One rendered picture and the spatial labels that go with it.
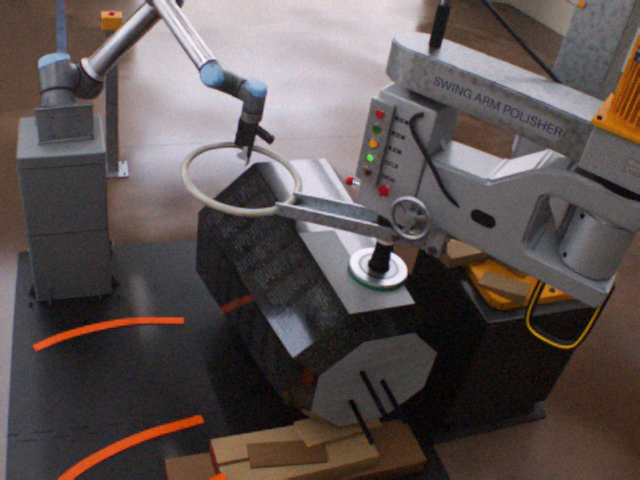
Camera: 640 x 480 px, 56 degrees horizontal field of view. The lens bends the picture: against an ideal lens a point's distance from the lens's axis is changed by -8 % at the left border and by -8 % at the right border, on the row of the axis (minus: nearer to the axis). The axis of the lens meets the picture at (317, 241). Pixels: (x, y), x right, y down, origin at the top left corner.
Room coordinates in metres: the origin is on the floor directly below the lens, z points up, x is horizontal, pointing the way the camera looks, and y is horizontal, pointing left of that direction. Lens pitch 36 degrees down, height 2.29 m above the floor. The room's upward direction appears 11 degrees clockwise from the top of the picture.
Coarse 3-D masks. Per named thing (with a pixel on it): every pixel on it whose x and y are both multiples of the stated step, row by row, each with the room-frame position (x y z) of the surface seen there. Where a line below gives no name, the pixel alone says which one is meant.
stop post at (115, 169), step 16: (112, 16) 3.48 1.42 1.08; (112, 32) 3.48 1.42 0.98; (112, 80) 3.48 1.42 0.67; (112, 96) 3.48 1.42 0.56; (112, 112) 3.48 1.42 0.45; (112, 128) 3.48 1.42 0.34; (112, 144) 3.48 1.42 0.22; (112, 160) 3.47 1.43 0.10; (112, 176) 3.42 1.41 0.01; (128, 176) 3.46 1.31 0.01
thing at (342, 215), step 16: (288, 208) 1.99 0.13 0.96; (304, 208) 1.97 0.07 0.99; (320, 208) 2.05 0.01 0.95; (336, 208) 2.02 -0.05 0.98; (352, 208) 1.99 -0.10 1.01; (320, 224) 1.92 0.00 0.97; (336, 224) 1.90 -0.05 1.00; (352, 224) 1.87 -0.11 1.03; (368, 224) 1.84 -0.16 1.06; (416, 224) 1.88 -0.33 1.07; (400, 240) 1.78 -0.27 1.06
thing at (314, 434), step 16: (304, 432) 1.57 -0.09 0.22; (320, 432) 1.58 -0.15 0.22; (336, 432) 1.60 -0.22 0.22; (352, 432) 1.61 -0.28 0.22; (256, 448) 1.45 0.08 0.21; (272, 448) 1.46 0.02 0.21; (288, 448) 1.48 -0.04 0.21; (304, 448) 1.49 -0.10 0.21; (320, 448) 1.51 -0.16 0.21; (256, 464) 1.38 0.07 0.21; (272, 464) 1.39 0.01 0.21; (288, 464) 1.41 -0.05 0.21
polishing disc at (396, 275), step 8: (368, 248) 1.96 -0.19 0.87; (352, 256) 1.90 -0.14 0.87; (360, 256) 1.91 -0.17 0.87; (368, 256) 1.92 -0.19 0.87; (392, 256) 1.94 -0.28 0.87; (352, 264) 1.85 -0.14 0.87; (360, 264) 1.86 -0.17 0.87; (392, 264) 1.89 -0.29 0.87; (400, 264) 1.90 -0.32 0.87; (352, 272) 1.82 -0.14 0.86; (360, 272) 1.81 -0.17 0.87; (368, 272) 1.82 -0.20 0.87; (392, 272) 1.85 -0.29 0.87; (400, 272) 1.86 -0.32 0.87; (368, 280) 1.78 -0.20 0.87; (376, 280) 1.78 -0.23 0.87; (384, 280) 1.79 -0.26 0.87; (392, 280) 1.80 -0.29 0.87; (400, 280) 1.81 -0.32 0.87
